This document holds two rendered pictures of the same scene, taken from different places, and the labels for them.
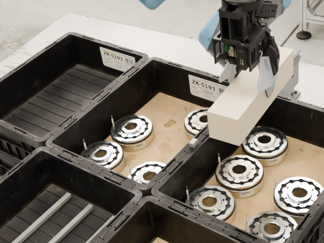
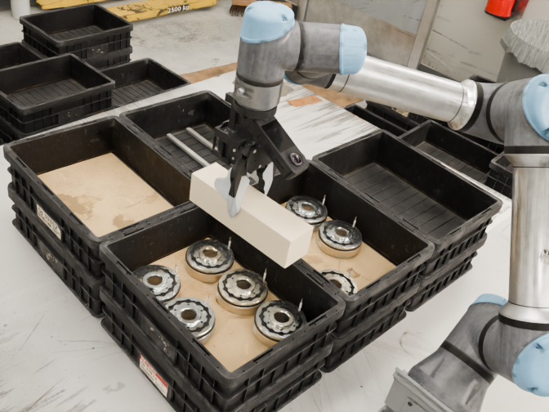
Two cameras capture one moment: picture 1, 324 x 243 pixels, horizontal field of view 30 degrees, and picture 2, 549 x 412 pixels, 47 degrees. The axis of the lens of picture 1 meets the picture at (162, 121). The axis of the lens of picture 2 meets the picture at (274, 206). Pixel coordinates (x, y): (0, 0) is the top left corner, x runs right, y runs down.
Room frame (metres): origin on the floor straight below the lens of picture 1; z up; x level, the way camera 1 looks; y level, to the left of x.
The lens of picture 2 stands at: (0.91, -1.09, 1.77)
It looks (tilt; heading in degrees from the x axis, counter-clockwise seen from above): 37 degrees down; 87
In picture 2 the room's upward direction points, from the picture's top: 11 degrees clockwise
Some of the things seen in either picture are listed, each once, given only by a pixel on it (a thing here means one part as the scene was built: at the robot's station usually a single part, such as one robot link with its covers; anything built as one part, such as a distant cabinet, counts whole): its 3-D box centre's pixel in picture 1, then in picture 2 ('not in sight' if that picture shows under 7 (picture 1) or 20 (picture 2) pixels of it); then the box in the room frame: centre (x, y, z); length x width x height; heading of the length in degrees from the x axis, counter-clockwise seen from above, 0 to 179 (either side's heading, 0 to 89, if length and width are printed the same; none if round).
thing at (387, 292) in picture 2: (153, 135); (320, 242); (1.10, 0.03, 0.87); 0.40 x 0.30 x 0.11; 137
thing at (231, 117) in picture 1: (252, 91); (248, 212); (0.92, -0.18, 1.07); 0.24 x 0.06 x 0.06; 142
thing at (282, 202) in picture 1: (299, 195); (188, 316); (0.84, -0.25, 0.86); 0.10 x 0.10 x 0.01
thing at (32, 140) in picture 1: (58, 83); (405, 183); (1.30, 0.24, 0.92); 0.40 x 0.30 x 0.02; 137
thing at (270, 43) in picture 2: not in sight; (266, 43); (0.91, -0.16, 1.39); 0.09 x 0.08 x 0.11; 14
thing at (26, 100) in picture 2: not in sight; (51, 130); (0.11, 1.06, 0.37); 0.40 x 0.30 x 0.45; 52
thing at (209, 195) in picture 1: (209, 202); (210, 253); (0.86, -0.07, 0.86); 0.05 x 0.05 x 0.01
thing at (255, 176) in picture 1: (239, 171); (243, 286); (0.94, -0.15, 0.86); 0.10 x 0.10 x 0.01
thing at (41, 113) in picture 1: (62, 99); (399, 199); (1.30, 0.24, 0.87); 0.40 x 0.30 x 0.11; 137
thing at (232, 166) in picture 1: (239, 169); (243, 284); (0.94, -0.15, 0.86); 0.05 x 0.05 x 0.01
